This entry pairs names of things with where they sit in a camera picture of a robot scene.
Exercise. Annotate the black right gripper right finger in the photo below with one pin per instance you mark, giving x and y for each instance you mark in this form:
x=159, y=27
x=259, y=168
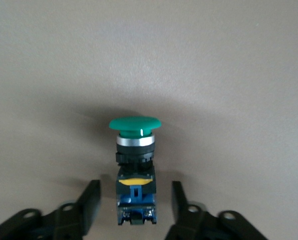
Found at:
x=188, y=222

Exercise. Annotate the green mushroom push button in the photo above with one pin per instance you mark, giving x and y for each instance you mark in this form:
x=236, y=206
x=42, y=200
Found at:
x=135, y=125

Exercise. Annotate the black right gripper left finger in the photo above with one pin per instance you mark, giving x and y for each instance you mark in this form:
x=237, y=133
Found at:
x=71, y=220

